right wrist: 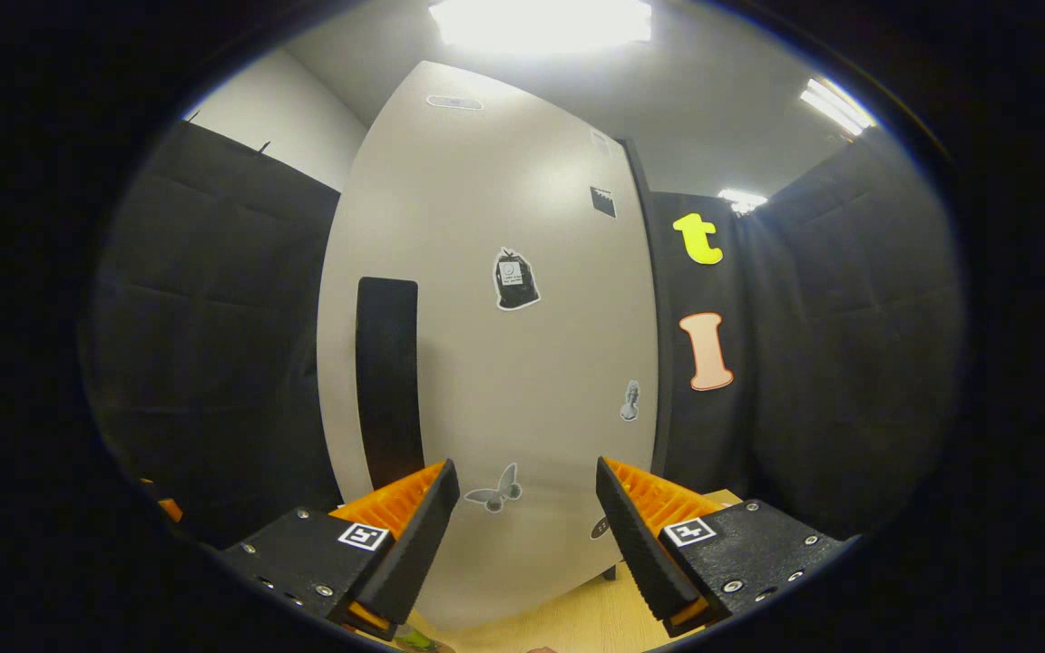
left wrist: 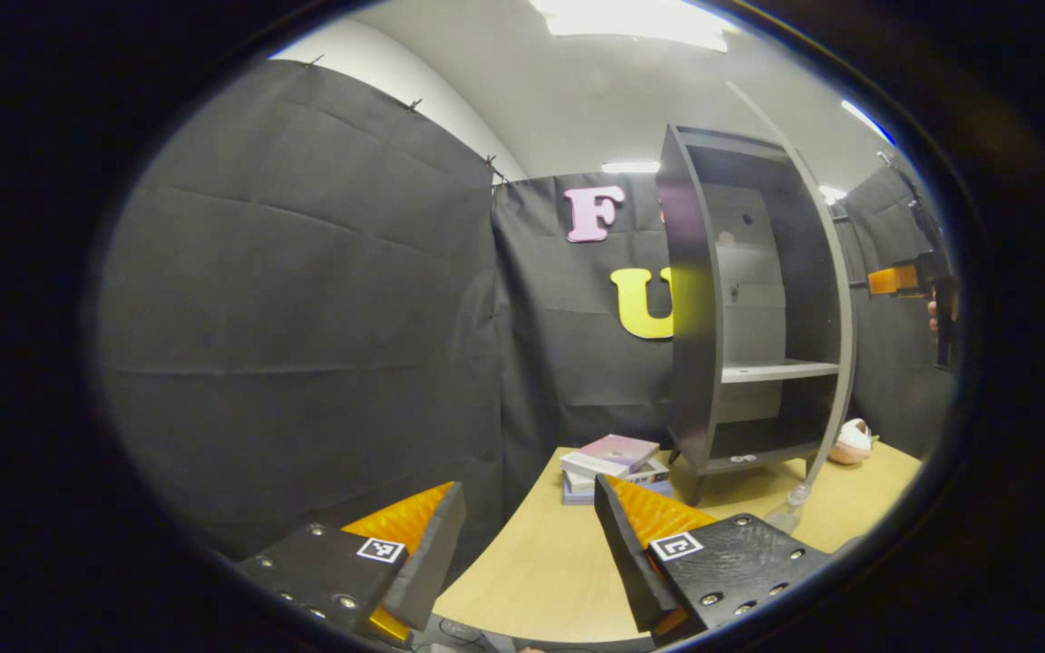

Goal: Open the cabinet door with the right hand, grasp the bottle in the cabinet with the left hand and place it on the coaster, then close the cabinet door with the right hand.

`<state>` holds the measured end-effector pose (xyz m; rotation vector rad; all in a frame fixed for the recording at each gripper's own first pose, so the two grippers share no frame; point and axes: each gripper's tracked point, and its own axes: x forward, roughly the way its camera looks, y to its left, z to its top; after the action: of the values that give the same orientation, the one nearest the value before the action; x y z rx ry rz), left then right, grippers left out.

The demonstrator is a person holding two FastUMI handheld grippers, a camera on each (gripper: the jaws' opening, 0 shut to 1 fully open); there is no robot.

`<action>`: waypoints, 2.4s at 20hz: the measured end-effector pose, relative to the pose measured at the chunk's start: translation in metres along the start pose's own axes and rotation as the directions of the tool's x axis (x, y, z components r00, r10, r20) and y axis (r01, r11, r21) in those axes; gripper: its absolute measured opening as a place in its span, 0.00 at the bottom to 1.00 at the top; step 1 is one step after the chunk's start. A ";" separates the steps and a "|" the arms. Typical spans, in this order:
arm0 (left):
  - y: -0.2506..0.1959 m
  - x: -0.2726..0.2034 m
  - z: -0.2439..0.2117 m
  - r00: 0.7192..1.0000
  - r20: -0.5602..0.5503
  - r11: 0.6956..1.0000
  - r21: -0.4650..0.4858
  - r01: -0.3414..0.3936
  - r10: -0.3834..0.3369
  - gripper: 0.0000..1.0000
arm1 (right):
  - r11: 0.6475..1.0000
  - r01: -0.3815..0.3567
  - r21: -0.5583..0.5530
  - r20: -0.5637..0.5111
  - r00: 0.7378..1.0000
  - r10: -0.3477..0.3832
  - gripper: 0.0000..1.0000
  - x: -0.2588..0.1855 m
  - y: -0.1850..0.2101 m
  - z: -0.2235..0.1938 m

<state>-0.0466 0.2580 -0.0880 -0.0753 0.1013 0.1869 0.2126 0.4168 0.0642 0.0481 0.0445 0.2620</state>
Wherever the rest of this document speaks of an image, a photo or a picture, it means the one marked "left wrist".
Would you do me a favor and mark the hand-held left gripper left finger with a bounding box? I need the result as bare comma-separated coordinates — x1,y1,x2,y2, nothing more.
237,482,467,647

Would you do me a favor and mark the blue book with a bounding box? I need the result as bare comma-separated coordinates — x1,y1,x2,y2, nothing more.
563,476,673,505

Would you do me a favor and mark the pink book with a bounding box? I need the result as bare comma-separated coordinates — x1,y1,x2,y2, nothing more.
577,434,661,473

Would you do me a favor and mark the grey cabinet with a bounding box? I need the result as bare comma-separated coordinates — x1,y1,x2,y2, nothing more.
656,125,850,504

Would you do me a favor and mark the green label bottle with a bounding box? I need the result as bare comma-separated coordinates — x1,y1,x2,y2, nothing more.
763,483,815,536

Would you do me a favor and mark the white book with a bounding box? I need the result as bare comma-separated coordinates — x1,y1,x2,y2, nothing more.
561,451,623,482

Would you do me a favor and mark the black backdrop cloth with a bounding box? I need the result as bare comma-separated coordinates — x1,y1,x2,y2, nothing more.
96,59,959,559

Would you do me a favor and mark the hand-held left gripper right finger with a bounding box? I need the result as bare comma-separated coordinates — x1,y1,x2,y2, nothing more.
594,473,836,647

